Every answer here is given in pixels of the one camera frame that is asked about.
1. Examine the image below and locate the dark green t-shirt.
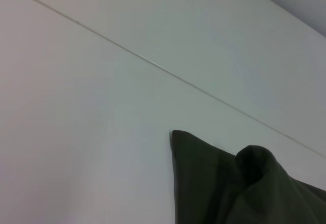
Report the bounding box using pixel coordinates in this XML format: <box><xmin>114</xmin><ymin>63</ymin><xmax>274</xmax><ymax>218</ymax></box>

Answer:
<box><xmin>169</xmin><ymin>129</ymin><xmax>326</xmax><ymax>224</ymax></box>

